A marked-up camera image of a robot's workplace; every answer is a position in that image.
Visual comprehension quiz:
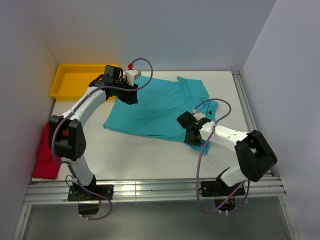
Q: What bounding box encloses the yellow plastic tray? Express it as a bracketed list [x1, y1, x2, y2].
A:
[49, 64, 106, 101]

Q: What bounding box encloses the red t shirt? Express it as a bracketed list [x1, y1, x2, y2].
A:
[32, 123, 61, 180]

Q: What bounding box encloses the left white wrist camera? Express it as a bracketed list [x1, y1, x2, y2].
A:
[123, 63, 142, 86]

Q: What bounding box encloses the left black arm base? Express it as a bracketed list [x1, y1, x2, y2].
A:
[65, 174, 114, 220]

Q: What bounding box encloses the teal t shirt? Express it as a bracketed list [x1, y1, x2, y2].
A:
[103, 76, 218, 143]

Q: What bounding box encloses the right side aluminium rail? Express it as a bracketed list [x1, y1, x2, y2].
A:
[231, 71, 278, 182]

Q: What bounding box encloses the front aluminium rail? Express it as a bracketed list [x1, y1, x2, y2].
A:
[13, 173, 286, 240]

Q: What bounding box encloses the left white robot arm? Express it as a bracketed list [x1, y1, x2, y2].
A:
[48, 65, 141, 200]

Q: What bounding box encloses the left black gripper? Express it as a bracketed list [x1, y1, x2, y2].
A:
[113, 77, 138, 105]

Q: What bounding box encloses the aluminium rail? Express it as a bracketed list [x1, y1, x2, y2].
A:
[13, 173, 286, 240]
[231, 71, 278, 182]

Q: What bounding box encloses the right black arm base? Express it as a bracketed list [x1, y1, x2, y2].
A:
[198, 180, 249, 212]

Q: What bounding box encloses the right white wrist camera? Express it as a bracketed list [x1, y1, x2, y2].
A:
[192, 109, 206, 121]

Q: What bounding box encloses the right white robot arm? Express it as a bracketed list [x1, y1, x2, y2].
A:
[177, 111, 278, 195]

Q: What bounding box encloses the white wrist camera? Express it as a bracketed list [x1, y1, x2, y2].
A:
[192, 109, 206, 121]
[123, 63, 142, 86]

